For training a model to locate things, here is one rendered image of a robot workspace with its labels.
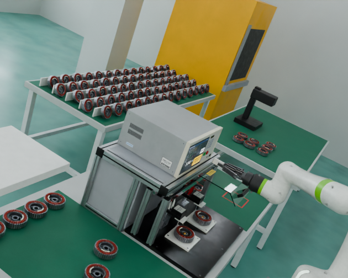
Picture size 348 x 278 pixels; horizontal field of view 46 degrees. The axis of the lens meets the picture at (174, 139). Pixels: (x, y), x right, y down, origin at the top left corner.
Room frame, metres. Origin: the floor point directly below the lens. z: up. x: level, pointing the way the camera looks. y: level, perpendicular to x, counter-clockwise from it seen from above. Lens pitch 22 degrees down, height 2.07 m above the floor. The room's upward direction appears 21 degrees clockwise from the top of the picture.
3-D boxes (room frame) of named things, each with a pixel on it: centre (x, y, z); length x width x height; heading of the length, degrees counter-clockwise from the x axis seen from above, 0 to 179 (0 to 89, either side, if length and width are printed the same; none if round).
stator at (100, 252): (1.59, 0.12, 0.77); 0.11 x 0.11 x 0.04
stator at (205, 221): (2.12, -0.32, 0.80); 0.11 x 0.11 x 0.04
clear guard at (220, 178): (2.18, -0.33, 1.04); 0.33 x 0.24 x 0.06; 69
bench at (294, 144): (4.29, -0.95, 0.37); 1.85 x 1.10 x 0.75; 159
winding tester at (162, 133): (2.14, 0.02, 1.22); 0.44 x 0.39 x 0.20; 159
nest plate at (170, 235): (1.89, -0.23, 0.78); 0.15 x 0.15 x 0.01; 69
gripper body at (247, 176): (2.04, -0.42, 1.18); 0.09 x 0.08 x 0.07; 69
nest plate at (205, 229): (2.12, -0.32, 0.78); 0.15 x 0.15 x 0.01; 69
